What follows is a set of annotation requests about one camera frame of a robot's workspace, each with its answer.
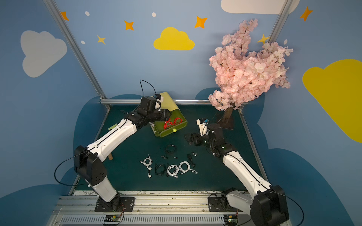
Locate red wired earphones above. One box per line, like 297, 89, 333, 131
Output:
173, 117, 183, 126
163, 119, 173, 130

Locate yellow-green drawer cabinet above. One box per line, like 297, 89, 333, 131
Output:
150, 92, 188, 137

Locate black wired earphones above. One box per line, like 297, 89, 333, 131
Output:
187, 153, 196, 168
154, 164, 166, 177
161, 144, 178, 160

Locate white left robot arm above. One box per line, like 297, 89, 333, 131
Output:
74, 109, 172, 212

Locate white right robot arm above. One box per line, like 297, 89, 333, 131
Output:
184, 123, 289, 226

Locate pink blossom artificial tree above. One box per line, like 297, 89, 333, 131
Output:
208, 19, 293, 129

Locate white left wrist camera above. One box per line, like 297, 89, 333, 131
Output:
155, 94, 164, 110

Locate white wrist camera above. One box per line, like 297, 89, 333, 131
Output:
155, 94, 164, 110
197, 118, 209, 136

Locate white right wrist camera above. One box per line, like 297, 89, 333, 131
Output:
197, 118, 209, 136

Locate white wired earphones right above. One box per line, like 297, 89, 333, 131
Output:
179, 161, 198, 174

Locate white wired earphones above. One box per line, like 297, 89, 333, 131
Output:
179, 161, 198, 174
140, 155, 153, 178
166, 165, 179, 178

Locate white wired earphones middle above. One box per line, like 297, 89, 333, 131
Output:
166, 165, 179, 178

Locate white wired earphones left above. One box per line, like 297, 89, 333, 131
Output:
140, 155, 153, 178

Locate green scraper with wooden handle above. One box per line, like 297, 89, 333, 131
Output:
108, 124, 118, 131

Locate aluminium back frame rail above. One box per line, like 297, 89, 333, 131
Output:
100, 98, 211, 105

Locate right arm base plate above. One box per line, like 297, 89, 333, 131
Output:
207, 196, 250, 213

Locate aluminium front rail platform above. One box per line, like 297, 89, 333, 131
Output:
47, 190, 254, 226

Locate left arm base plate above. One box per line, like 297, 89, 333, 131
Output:
94, 196, 135, 212

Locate aluminium left frame post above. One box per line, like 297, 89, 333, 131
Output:
43, 0, 107, 100

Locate aluminium frame post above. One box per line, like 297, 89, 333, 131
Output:
268, 0, 295, 43
43, 0, 107, 100

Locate aluminium right frame post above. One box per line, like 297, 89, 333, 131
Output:
268, 0, 295, 43

